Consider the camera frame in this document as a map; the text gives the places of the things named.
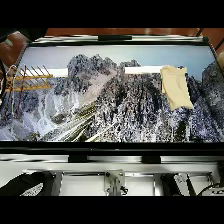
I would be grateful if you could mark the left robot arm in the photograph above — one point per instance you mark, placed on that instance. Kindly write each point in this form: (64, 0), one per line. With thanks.
(23, 185)

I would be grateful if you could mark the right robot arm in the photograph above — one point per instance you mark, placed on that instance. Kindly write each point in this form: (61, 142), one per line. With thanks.
(178, 185)

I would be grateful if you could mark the beige garment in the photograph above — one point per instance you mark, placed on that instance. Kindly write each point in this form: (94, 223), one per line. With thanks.
(176, 88)

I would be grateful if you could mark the yellow wooden rack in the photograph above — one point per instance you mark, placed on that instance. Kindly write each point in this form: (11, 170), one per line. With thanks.
(31, 80)

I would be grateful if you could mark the silver frame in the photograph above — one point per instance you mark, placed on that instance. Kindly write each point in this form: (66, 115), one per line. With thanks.
(115, 166)

